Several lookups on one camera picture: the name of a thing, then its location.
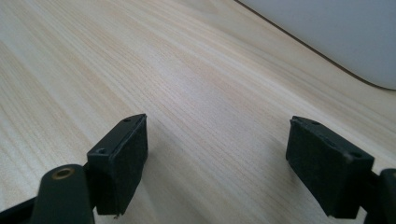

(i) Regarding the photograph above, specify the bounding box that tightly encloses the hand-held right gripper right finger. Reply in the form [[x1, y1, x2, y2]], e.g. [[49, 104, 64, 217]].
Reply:
[[285, 115, 375, 219]]

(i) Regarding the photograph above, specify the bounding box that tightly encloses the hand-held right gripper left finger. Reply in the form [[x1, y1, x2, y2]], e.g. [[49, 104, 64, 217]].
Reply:
[[87, 113, 149, 217]]

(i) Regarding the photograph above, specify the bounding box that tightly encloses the white divided storage box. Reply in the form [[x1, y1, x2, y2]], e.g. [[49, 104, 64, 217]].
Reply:
[[234, 0, 396, 91]]

